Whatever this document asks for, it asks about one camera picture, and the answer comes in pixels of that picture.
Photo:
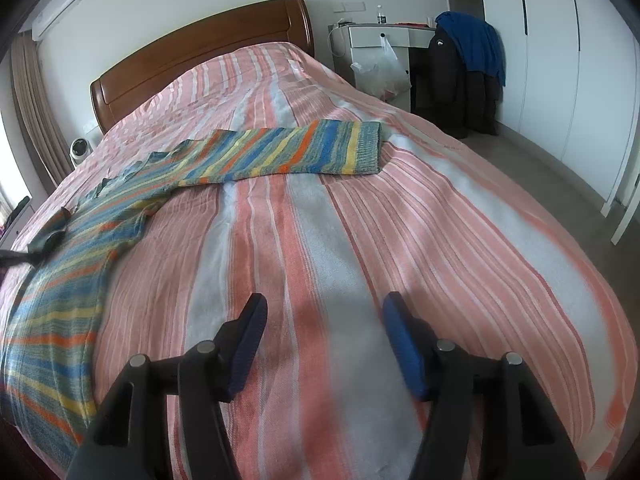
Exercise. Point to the clear plastic bag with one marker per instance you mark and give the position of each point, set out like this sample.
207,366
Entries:
382,72

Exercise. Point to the blue garment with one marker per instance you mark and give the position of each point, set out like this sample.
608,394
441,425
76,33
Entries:
480,45

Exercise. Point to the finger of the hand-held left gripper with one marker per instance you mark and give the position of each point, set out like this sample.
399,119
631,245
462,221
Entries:
15,258

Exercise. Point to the white air conditioner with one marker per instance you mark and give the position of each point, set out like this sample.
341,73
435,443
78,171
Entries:
60,7

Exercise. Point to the small white round fan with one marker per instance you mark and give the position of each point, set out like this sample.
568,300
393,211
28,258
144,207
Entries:
79,151

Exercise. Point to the pink striped bed blanket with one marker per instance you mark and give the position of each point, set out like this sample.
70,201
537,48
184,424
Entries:
450,240

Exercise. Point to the brown wooden headboard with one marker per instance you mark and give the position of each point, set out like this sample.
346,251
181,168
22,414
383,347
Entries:
200,50

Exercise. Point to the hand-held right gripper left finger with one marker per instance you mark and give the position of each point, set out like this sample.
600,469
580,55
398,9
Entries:
247,345

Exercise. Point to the white furniture leg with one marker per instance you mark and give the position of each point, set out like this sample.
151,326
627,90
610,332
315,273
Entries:
624,210

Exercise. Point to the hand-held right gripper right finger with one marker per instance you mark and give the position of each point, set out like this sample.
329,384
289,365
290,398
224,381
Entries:
405,345

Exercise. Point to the white wardrobe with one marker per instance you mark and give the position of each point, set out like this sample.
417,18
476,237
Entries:
550,60

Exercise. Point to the white desk with drawer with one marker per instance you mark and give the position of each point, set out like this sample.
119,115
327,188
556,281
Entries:
370,37

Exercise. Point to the striped knit sweater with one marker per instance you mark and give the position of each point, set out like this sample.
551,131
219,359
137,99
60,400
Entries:
280,150

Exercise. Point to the clear water bottle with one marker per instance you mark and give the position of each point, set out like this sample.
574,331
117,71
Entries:
381,15

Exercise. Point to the beige curtain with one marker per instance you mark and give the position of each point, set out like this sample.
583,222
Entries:
35,110

